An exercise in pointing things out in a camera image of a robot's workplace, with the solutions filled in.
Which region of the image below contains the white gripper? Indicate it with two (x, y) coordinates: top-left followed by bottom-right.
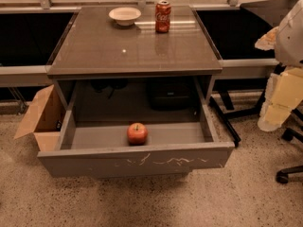
(255, 0), (303, 131)

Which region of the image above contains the red apple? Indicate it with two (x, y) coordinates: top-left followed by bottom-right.
(127, 123), (148, 145)

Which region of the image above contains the grey cabinet with glossy top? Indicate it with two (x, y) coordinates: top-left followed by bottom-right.
(47, 6), (223, 106)

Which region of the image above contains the grey open drawer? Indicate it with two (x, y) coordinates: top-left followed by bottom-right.
(38, 78), (234, 178)

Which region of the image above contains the black office chair base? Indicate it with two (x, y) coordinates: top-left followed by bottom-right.
(275, 108), (303, 184)

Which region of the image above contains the black box under cabinet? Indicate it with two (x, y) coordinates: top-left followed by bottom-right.
(146, 77), (197, 111)

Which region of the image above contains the red cola can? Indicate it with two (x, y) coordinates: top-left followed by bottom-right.
(155, 0), (171, 33)

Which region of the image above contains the white bowl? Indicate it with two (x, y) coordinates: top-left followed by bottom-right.
(109, 8), (141, 26)

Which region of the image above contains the open cardboard box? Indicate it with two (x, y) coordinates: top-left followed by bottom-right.
(14, 85), (65, 151)

